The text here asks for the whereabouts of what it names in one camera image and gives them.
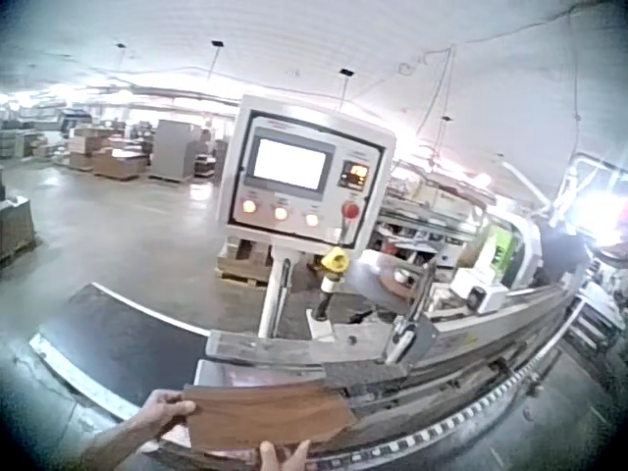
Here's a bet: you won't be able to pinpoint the pallets of brown boards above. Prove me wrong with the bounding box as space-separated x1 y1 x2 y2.
66 125 151 182

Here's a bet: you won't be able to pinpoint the long grey edge banding machine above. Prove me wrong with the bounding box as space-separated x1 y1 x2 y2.
193 146 628 467

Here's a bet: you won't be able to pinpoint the white control panel post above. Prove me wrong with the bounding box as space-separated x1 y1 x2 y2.
257 244 295 340

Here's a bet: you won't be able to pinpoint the wooden pallet with boards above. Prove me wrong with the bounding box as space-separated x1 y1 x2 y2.
215 236 275 288

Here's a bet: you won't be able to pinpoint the green machine cover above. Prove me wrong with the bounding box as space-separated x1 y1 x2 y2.
483 226 514 269

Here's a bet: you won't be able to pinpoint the grey lever with handle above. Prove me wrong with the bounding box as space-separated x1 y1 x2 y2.
390 313 424 367

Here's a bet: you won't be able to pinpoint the tall grey board stack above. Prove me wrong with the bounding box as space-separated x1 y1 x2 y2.
149 119 203 183

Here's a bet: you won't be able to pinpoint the hanging ceiling cables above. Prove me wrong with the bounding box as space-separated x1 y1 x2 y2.
396 43 472 163

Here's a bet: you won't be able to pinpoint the brown board stack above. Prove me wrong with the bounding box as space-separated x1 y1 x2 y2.
0 194 38 264

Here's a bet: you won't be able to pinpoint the person's right hand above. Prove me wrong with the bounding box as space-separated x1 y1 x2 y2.
258 438 313 471

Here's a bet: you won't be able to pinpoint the brown wooden panel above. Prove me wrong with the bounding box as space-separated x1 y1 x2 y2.
182 377 359 455

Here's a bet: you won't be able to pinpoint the white motor box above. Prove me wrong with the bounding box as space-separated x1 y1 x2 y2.
449 269 509 315

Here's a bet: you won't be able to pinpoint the yellow knob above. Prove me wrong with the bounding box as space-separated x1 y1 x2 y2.
321 246 350 272

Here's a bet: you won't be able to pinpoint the white machine control panel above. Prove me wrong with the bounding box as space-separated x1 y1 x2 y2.
215 92 397 254

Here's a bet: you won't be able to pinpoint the person's left hand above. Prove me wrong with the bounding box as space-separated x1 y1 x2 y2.
139 389 197 439

